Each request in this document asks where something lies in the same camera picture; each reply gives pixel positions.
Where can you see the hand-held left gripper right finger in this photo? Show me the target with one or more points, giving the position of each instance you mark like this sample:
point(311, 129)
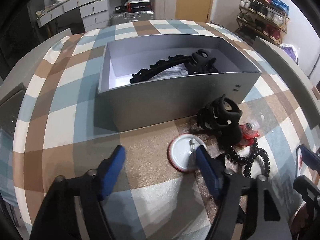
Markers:
point(207, 167)

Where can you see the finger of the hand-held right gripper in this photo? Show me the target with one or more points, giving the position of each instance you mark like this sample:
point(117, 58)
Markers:
point(310, 155)
point(307, 190)

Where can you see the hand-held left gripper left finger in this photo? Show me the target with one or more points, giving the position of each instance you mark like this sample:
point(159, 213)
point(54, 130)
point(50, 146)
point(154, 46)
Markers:
point(112, 170)

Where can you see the round white red-rimmed disc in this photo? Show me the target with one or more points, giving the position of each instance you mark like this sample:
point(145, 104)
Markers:
point(181, 155)

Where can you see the grey cardboard box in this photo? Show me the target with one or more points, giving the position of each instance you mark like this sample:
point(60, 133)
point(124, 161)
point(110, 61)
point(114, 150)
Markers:
point(150, 105)

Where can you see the large black claw clip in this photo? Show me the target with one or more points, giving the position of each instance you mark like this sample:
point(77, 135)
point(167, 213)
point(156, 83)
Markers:
point(220, 117)

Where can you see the red and clear hair ornament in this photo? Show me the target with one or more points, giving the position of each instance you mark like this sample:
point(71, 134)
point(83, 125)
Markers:
point(250, 133)

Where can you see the checkered blanket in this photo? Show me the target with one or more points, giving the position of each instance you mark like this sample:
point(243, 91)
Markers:
point(75, 130)

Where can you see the clear plastic bag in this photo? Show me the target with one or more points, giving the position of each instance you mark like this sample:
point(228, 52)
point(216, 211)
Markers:
point(175, 71)

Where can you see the purple bag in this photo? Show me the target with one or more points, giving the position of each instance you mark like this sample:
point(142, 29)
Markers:
point(290, 52)

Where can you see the long black hair clip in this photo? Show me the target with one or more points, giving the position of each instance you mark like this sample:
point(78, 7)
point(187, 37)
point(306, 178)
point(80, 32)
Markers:
point(160, 66)

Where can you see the wooden shoe rack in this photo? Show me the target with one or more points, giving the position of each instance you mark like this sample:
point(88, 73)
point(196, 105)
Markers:
point(283, 27)

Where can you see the silver suitcase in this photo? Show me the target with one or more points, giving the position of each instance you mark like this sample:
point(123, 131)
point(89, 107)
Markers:
point(130, 17)

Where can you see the collection of shoes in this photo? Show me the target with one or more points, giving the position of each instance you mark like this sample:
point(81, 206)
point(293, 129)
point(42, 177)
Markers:
point(262, 7)

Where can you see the small black box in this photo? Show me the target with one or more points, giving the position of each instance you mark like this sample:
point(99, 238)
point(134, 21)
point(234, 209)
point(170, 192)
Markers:
point(121, 9)

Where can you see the white dresser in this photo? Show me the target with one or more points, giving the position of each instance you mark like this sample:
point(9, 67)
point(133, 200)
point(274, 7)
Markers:
point(92, 10)

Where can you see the black box with red label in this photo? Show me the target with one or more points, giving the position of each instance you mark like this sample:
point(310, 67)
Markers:
point(138, 6)

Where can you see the wooden door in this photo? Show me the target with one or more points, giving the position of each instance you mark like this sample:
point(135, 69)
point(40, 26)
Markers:
point(195, 0)

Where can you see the white cabinet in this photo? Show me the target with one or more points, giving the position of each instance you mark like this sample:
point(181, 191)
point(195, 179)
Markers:
point(162, 0)

